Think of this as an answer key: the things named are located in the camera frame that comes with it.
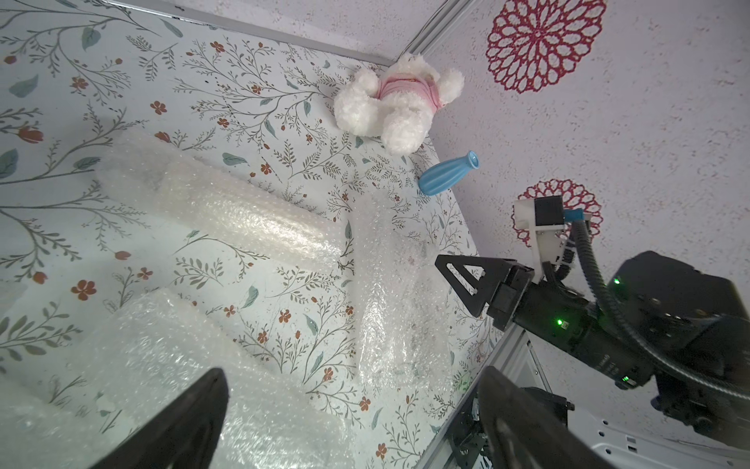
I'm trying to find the white plush dog pink shirt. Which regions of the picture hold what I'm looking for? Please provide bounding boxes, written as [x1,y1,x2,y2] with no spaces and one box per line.
[333,53,465,156]

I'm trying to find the loose bubble wrap sheet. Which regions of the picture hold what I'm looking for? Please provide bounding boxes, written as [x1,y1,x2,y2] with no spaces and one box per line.
[1,290,355,468]

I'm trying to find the blue vase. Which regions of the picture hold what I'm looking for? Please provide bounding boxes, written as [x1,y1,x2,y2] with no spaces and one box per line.
[418,152,480,197]

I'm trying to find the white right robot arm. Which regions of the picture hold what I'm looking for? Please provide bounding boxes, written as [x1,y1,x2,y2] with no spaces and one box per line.
[436,249,749,449]

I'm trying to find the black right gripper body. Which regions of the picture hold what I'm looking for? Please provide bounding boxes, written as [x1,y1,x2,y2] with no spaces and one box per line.
[488,263,654,389]

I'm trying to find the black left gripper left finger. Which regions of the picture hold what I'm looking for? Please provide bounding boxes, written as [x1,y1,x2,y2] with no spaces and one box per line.
[94,367,230,468]

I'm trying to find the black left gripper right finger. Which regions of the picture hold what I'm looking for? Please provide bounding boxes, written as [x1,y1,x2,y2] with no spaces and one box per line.
[478,367,611,469]

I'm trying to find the bubble wrap around vase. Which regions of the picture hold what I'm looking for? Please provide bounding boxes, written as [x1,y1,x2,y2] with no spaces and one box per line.
[351,193,451,393]

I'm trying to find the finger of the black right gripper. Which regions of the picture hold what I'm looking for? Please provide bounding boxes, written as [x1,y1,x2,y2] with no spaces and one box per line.
[435,254,519,318]

